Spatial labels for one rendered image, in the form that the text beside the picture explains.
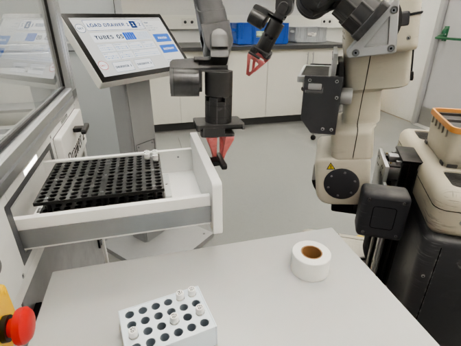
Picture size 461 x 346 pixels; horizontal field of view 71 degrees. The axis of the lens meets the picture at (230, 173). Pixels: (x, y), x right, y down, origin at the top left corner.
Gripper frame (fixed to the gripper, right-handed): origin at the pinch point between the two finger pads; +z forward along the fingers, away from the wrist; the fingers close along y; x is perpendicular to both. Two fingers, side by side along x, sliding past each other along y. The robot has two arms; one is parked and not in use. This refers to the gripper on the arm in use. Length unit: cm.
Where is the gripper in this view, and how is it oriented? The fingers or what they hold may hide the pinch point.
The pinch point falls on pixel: (217, 159)
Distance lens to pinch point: 74.0
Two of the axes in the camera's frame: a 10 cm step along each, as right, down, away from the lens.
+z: -0.2, 9.1, 4.2
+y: -9.7, 0.8, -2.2
